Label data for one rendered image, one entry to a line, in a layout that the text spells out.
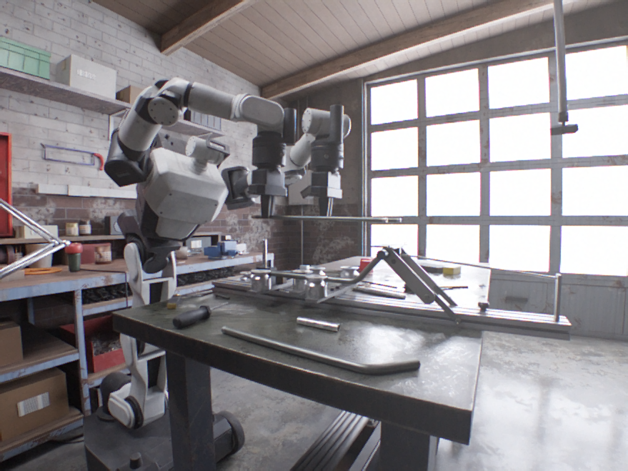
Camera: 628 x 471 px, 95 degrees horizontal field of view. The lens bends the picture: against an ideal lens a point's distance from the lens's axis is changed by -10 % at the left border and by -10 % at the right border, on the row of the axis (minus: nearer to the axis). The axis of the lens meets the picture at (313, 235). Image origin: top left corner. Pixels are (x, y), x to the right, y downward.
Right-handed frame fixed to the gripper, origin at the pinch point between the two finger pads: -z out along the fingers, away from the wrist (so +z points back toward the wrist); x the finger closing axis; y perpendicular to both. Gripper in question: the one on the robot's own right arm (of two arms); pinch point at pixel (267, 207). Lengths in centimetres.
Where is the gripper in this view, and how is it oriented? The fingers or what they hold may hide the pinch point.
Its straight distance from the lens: 85.8
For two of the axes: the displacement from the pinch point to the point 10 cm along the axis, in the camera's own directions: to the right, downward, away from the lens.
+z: 0.2, -10.0, -0.5
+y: 8.5, 0.5, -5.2
